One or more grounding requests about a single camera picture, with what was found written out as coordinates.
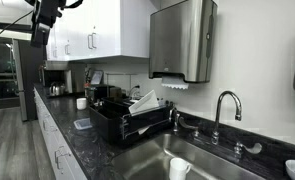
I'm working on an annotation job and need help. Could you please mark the white ceramic mug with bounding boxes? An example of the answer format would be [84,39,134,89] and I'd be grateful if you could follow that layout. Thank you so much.
[169,158,191,180]

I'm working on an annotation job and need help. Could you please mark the small white cup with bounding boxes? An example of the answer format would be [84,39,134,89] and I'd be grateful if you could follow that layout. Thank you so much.
[76,98,87,110]

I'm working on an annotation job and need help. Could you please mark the stainless steel sink basin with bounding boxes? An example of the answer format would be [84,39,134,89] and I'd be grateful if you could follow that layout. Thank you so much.
[112,134,264,180]

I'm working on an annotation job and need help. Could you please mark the white square plate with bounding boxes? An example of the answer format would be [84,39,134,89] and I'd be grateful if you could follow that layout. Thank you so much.
[129,90,159,114]

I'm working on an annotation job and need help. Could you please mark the black dish drying rack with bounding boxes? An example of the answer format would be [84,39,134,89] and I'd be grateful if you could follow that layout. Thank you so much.
[89,97,173,145]

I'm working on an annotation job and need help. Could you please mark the framed picture on counter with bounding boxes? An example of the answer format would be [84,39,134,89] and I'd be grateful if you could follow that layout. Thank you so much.
[90,70,103,84]

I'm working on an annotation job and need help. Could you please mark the steel paper towel dispenser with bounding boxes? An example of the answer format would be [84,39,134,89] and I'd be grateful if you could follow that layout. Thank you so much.
[149,0,218,84]

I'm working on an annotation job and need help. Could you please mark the chrome gooseneck faucet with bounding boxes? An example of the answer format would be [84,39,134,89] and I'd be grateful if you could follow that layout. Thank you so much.
[211,91,242,145]

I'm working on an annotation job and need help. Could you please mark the steel kettle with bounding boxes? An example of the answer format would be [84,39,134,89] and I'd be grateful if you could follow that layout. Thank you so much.
[50,82,65,96]

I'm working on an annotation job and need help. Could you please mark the black coffee machine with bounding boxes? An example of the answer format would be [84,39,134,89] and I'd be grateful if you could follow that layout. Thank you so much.
[41,69,73,97]

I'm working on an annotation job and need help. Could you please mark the white lower cabinets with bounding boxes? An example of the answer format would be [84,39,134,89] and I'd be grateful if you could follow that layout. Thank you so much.
[34,90,87,180]

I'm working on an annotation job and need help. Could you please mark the stainless steel refrigerator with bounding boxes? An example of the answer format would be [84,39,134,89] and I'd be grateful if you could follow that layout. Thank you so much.
[12,39,46,121]

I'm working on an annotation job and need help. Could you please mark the chrome left faucet handle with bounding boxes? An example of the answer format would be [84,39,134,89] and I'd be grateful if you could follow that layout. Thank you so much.
[169,108,199,137]

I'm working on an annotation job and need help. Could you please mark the chrome faucet handle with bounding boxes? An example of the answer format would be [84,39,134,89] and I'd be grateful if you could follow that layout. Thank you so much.
[169,108,199,137]
[234,142,262,157]

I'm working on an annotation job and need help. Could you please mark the chrome right faucet handle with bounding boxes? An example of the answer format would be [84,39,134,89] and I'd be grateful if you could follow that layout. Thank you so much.
[234,142,262,157]

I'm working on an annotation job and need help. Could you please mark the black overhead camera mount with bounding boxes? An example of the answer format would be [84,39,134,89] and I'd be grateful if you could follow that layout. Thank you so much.
[0,0,85,49]

